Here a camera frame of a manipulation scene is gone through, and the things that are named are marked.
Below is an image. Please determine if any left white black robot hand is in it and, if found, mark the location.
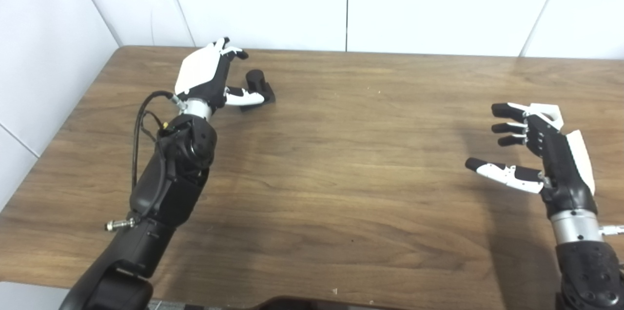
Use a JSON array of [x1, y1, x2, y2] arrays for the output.
[[174, 37, 266, 111]]

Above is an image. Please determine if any white square piece with hole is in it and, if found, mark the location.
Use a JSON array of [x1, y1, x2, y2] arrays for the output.
[[529, 103, 565, 130]]

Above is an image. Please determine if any black peg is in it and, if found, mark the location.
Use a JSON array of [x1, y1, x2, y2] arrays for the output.
[[241, 70, 276, 112]]

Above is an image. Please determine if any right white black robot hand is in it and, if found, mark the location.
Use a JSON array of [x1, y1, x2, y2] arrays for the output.
[[465, 102, 598, 218]]

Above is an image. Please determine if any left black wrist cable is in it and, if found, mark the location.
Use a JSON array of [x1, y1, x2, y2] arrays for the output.
[[132, 91, 188, 191]]

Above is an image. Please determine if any left thin wrist wire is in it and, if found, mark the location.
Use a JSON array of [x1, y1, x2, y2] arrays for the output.
[[141, 110, 169, 142]]

